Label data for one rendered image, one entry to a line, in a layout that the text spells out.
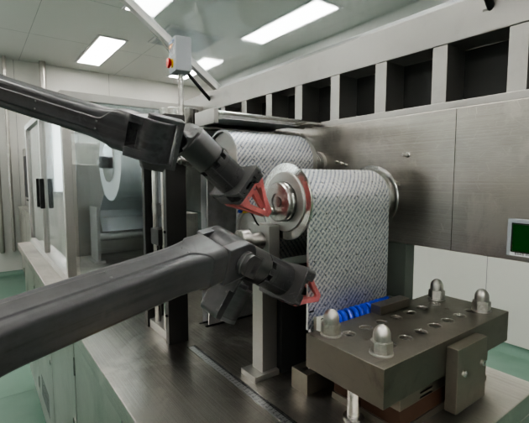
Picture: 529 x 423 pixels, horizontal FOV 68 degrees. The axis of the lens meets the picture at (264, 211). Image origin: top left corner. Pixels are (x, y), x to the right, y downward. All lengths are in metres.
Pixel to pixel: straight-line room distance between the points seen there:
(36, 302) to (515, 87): 0.83
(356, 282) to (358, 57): 0.59
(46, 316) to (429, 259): 3.47
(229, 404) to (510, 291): 2.90
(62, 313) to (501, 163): 0.77
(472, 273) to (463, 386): 2.80
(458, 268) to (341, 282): 2.83
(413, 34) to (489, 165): 0.35
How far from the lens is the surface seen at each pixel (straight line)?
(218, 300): 0.61
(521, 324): 3.49
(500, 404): 0.87
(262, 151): 0.94
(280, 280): 0.65
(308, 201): 0.70
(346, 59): 1.14
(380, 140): 1.02
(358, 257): 0.82
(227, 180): 0.67
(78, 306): 0.42
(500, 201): 0.88
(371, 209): 0.84
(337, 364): 0.67
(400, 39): 1.04
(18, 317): 0.40
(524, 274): 3.40
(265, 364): 0.83
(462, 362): 0.75
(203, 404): 0.77
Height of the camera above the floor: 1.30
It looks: 5 degrees down
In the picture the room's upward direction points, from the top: straight up
